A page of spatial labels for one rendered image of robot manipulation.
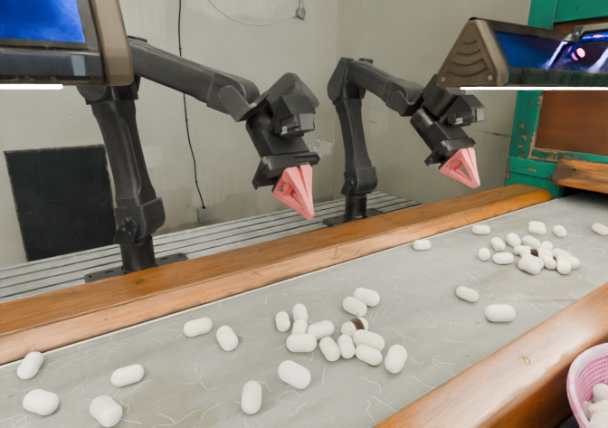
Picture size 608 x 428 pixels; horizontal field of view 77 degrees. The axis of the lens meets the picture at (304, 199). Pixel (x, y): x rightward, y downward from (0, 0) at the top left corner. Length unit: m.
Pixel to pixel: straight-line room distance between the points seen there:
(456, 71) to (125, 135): 0.56
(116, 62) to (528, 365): 0.45
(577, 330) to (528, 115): 0.85
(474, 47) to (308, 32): 2.51
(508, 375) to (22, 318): 0.56
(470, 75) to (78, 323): 0.55
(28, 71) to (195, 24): 2.34
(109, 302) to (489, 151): 1.99
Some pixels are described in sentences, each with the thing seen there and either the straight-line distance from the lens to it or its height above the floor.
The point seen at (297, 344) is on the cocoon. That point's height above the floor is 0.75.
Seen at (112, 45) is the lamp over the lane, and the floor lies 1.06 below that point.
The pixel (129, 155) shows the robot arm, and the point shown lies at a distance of 0.78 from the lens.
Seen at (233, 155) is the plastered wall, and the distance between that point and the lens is 2.65.
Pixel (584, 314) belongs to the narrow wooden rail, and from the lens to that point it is 0.62.
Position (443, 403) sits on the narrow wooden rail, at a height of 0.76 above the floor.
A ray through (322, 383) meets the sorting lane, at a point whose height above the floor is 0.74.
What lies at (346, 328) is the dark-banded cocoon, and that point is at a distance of 0.50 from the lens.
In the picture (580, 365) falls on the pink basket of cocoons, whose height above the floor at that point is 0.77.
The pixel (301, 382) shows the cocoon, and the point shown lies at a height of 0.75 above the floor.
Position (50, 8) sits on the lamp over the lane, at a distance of 0.26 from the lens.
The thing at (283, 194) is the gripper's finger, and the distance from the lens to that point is 0.61.
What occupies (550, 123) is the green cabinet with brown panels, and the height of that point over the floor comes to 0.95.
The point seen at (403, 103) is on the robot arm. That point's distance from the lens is 0.90.
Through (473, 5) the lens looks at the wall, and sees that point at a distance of 2.37.
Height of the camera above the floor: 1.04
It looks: 16 degrees down
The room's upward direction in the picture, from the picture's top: straight up
